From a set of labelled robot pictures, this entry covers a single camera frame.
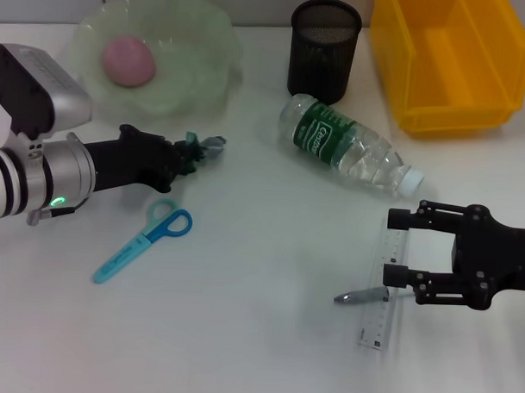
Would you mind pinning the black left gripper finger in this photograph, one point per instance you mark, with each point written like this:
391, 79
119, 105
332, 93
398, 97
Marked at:
185, 148
183, 171

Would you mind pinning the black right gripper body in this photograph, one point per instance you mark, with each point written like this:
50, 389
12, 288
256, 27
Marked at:
506, 257

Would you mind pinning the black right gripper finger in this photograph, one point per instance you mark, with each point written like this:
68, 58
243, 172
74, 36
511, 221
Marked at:
402, 219
394, 275

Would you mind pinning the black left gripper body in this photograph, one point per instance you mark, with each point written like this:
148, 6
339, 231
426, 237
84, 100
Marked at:
130, 161

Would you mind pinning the green plastic wrapper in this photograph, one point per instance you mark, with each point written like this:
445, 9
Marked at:
210, 149

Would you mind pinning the pink peach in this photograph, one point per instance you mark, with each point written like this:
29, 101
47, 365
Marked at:
128, 61

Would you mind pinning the clear green-label water bottle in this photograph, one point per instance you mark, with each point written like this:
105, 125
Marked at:
325, 134

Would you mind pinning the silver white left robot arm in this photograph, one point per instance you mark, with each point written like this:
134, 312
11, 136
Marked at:
65, 172

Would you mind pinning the grey white ballpoint pen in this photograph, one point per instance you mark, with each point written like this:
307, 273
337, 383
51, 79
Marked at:
362, 295

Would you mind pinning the transparent plastic ruler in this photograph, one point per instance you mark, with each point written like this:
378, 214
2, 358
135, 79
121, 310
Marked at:
380, 330

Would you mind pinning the blue teal scissors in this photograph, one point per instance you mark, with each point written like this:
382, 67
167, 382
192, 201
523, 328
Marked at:
166, 227

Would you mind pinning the translucent green fruit plate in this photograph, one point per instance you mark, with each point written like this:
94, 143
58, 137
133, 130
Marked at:
189, 73

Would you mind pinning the black mesh pen cup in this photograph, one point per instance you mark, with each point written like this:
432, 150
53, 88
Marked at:
323, 69

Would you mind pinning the yellow plastic bin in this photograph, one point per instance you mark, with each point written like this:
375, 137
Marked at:
461, 61

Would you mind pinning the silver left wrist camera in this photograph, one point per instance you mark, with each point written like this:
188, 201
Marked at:
54, 98

